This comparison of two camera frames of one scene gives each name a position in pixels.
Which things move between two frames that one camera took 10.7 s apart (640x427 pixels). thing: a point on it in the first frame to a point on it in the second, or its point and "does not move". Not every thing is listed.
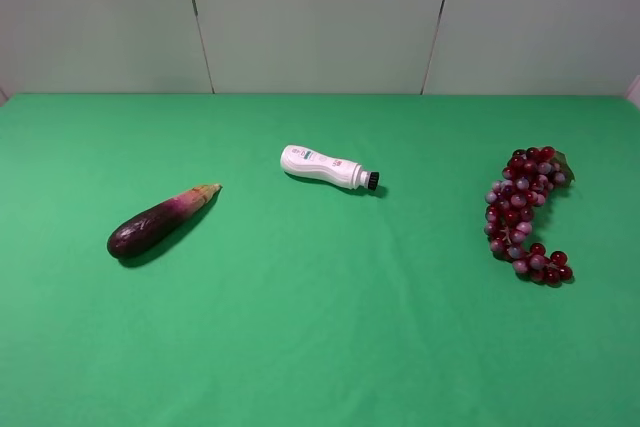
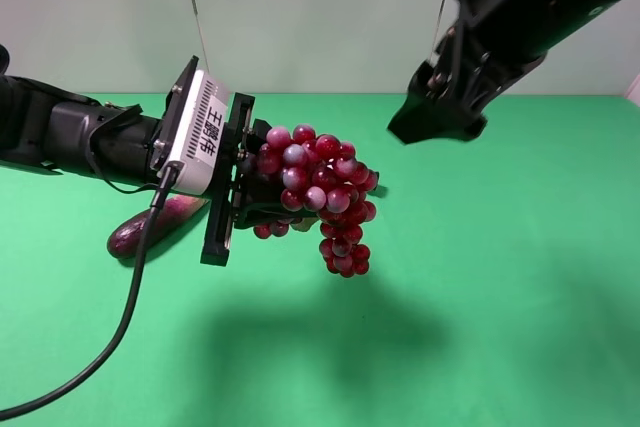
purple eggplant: x=142 y=227 does not move
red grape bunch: x=526 y=180 to x=320 y=175
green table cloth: x=289 y=300 does not move
